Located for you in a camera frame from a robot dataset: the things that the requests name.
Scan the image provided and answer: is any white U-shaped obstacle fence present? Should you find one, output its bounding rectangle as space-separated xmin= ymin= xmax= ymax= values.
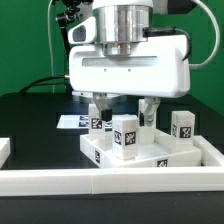
xmin=0 ymin=136 xmax=224 ymax=196

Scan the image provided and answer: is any white thin cable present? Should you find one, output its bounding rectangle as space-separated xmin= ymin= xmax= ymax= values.
xmin=47 ymin=0 xmax=56 ymax=94

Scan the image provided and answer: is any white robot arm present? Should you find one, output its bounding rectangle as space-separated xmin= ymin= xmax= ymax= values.
xmin=54 ymin=0 xmax=220 ymax=126

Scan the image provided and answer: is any white marker base plate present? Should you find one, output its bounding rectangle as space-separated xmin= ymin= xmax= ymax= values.
xmin=57 ymin=115 xmax=89 ymax=129

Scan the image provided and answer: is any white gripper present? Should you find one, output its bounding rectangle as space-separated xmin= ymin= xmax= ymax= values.
xmin=68 ymin=17 xmax=190 ymax=127

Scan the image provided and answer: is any white square tabletop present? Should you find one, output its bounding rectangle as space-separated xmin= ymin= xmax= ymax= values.
xmin=80 ymin=130 xmax=202 ymax=168

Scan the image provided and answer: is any black cable bundle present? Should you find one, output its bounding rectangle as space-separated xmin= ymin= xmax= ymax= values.
xmin=18 ymin=75 xmax=71 ymax=94

